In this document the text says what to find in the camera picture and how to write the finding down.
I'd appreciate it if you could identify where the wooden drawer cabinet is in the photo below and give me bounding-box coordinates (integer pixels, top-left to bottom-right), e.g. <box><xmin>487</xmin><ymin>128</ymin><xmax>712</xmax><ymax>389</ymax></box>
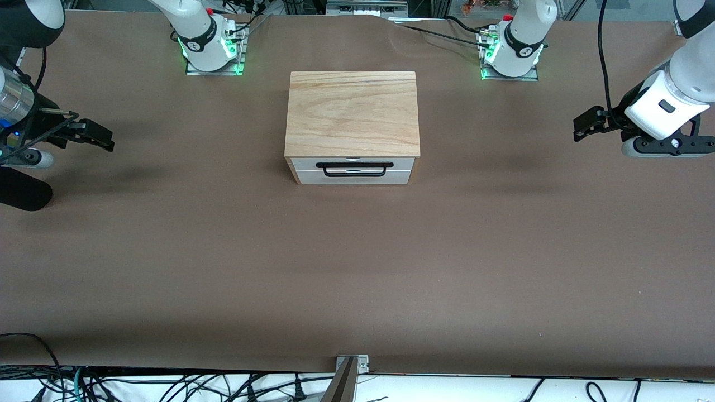
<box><xmin>284</xmin><ymin>71</ymin><xmax>421</xmax><ymax>184</ymax></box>

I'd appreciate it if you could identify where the long black table cable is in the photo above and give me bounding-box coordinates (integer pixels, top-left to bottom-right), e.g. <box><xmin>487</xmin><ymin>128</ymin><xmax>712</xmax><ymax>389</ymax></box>
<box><xmin>398</xmin><ymin>22</ymin><xmax>495</xmax><ymax>51</ymax></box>

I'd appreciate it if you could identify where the black cable loop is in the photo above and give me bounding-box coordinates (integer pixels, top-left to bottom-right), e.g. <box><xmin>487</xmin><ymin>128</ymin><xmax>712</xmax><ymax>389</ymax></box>
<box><xmin>0</xmin><ymin>333</ymin><xmax>66</xmax><ymax>402</ymax></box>

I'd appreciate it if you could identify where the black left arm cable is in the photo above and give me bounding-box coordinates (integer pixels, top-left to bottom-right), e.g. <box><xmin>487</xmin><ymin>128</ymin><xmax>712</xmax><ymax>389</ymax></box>
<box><xmin>597</xmin><ymin>0</ymin><xmax>624</xmax><ymax>130</ymax></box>

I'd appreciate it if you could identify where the black foam cylinder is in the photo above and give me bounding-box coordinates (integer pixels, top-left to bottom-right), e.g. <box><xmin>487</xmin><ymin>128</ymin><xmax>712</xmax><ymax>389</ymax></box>
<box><xmin>0</xmin><ymin>166</ymin><xmax>54</xmax><ymax>212</ymax></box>

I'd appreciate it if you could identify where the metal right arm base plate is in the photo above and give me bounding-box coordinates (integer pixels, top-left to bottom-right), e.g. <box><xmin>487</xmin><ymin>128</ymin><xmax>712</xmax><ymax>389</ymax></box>
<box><xmin>186</xmin><ymin>25</ymin><xmax>247</xmax><ymax>76</ymax></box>

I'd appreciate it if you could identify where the grey metal camera pole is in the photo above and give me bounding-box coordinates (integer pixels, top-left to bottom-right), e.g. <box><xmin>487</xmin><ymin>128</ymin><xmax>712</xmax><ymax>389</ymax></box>
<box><xmin>318</xmin><ymin>357</ymin><xmax>358</xmax><ymax>402</ymax></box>

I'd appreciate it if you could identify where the short black table cable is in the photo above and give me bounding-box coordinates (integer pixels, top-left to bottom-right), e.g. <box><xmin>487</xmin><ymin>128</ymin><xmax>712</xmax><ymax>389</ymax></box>
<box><xmin>444</xmin><ymin>15</ymin><xmax>488</xmax><ymax>37</ymax></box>

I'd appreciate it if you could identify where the teal cable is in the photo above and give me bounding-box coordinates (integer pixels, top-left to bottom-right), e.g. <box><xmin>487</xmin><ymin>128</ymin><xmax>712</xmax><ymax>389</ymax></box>
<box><xmin>70</xmin><ymin>366</ymin><xmax>91</xmax><ymax>402</ymax></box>

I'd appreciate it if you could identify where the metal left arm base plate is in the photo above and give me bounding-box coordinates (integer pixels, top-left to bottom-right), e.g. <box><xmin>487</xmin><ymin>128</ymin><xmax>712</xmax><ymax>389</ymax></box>
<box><xmin>480</xmin><ymin>63</ymin><xmax>540</xmax><ymax>82</ymax></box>

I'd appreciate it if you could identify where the black metal drawer handle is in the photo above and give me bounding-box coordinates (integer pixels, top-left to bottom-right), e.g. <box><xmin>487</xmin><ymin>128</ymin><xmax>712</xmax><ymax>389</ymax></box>
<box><xmin>316</xmin><ymin>161</ymin><xmax>393</xmax><ymax>178</ymax></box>

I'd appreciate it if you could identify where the black cable tangle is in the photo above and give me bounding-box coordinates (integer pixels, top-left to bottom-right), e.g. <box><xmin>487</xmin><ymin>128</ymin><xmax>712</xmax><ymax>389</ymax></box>
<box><xmin>84</xmin><ymin>371</ymin><xmax>336</xmax><ymax>402</ymax></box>

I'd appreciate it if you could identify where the black base cable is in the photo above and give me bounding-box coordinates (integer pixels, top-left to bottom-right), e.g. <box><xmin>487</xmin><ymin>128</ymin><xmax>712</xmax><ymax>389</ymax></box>
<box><xmin>226</xmin><ymin>0</ymin><xmax>270</xmax><ymax>37</ymax></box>

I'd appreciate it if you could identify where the black slanted cable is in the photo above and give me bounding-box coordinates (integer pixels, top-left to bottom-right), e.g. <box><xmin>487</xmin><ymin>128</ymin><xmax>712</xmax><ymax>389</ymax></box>
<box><xmin>519</xmin><ymin>378</ymin><xmax>546</xmax><ymax>402</ymax></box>

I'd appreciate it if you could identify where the grey power strip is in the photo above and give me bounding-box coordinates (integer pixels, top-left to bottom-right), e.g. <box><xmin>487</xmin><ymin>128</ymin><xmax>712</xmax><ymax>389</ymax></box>
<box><xmin>326</xmin><ymin>0</ymin><xmax>409</xmax><ymax>16</ymax></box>

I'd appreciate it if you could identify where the metal table edge bracket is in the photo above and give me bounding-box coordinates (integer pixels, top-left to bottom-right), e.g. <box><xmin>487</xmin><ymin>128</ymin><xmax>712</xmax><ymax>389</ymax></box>
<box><xmin>335</xmin><ymin>354</ymin><xmax>370</xmax><ymax>375</ymax></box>

